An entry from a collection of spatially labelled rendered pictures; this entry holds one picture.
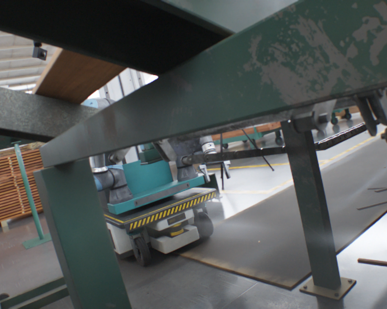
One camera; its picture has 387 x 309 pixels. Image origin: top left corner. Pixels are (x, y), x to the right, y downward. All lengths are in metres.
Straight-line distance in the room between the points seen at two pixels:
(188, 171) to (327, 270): 1.17
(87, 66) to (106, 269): 0.53
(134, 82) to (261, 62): 2.11
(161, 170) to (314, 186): 1.25
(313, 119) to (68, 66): 0.44
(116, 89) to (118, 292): 1.61
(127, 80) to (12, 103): 1.58
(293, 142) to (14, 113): 0.94
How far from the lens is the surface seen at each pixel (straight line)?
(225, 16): 0.25
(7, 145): 3.81
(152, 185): 2.19
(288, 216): 2.31
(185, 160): 1.00
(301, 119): 0.40
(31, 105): 0.81
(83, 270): 0.87
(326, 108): 0.41
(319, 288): 1.44
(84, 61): 0.60
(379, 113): 0.56
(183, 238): 2.04
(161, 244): 2.00
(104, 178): 1.88
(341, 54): 0.18
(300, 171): 1.26
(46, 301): 2.04
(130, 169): 2.14
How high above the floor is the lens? 0.75
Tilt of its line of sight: 3 degrees down
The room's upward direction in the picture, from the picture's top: 14 degrees counter-clockwise
